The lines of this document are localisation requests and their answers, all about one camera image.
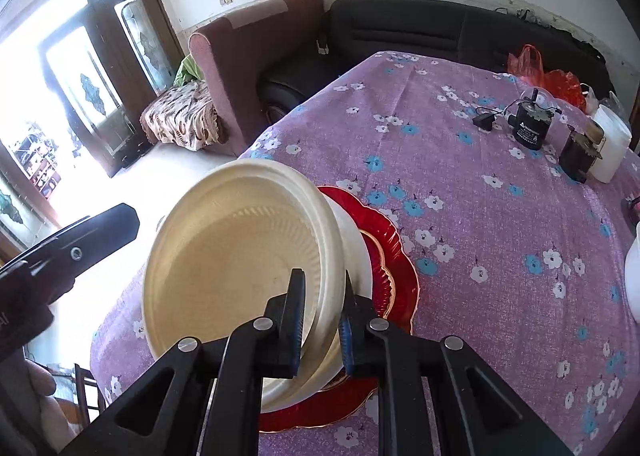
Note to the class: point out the black cylindrical motor device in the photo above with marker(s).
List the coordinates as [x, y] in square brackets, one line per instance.
[531, 116]

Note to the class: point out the small black adapter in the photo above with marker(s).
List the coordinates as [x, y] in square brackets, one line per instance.
[485, 118]

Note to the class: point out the large red scalloped plate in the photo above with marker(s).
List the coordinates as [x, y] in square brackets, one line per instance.
[344, 395]

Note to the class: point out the small red scalloped plate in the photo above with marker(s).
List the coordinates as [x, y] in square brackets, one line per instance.
[367, 256]

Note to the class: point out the black leather sofa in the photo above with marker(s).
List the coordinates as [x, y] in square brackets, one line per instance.
[352, 30]

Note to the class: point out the white plastic jar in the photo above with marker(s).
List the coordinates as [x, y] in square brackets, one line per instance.
[616, 140]

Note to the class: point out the pink thermos with knit sleeve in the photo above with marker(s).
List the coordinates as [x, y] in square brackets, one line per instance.
[630, 212]

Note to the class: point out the wooden glass door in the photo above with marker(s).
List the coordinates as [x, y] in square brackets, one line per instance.
[75, 78]

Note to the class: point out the patterned blanket seat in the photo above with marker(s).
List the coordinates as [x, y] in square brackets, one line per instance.
[184, 116]

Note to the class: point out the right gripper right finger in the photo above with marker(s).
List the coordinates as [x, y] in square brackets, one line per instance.
[437, 397]

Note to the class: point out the purple floral tablecloth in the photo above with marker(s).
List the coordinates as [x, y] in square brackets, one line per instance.
[524, 264]

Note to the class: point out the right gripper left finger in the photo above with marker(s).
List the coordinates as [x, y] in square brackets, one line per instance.
[204, 398]

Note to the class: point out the red plastic bag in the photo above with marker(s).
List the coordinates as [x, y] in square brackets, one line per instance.
[529, 66]

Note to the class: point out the green cloth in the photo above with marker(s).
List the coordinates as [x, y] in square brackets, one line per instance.
[188, 71]

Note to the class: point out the white gloved left hand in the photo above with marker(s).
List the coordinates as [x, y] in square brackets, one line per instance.
[56, 429]

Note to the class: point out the maroon armchair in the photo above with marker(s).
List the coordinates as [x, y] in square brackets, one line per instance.
[235, 48]

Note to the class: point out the cream plastic bowl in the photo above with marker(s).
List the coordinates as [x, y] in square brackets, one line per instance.
[228, 246]

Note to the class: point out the dark jar with cork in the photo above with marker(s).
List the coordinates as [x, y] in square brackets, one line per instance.
[581, 150]

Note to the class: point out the white foam bowl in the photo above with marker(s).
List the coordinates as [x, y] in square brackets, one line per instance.
[280, 394]
[632, 277]

